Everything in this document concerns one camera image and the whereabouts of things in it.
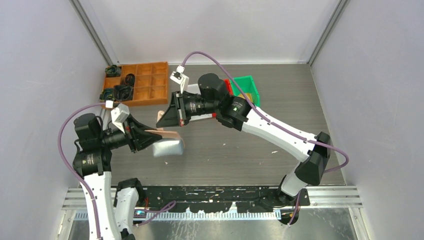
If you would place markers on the aluminium rail front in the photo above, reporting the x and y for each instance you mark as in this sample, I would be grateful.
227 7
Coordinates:
327 197

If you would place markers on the pink leather card holder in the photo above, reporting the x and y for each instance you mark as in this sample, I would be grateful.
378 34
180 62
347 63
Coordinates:
171 143

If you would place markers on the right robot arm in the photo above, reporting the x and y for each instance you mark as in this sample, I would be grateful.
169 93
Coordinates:
234 112

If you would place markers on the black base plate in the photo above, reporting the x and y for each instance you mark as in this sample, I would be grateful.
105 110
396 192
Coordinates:
219 199

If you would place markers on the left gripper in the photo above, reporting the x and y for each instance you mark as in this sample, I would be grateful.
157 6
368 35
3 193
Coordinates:
135 135

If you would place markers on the green plastic bin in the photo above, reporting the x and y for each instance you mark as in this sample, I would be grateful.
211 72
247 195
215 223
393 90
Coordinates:
248 86

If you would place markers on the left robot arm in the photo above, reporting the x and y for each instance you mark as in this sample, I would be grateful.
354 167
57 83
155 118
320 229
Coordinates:
111 216

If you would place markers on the white plastic bin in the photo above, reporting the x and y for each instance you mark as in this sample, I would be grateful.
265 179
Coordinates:
195 98

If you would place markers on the black coiled strap large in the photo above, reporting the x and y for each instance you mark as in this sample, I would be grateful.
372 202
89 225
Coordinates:
123 93

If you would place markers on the orange compartment tray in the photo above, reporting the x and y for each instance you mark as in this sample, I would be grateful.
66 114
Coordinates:
151 83

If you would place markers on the red plastic bin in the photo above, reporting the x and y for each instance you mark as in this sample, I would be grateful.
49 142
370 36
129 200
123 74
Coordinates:
229 89

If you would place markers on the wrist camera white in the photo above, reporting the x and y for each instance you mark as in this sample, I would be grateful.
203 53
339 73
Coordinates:
180 78
118 115

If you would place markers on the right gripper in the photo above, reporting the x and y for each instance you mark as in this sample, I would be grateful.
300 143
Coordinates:
176 115

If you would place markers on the black coiled strap small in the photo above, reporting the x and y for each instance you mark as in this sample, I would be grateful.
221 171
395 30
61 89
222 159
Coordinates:
129 80

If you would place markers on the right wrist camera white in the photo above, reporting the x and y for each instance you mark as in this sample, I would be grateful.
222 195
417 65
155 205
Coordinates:
180 78

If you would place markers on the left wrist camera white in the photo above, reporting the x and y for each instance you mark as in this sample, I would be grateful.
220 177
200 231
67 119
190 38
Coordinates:
118 115

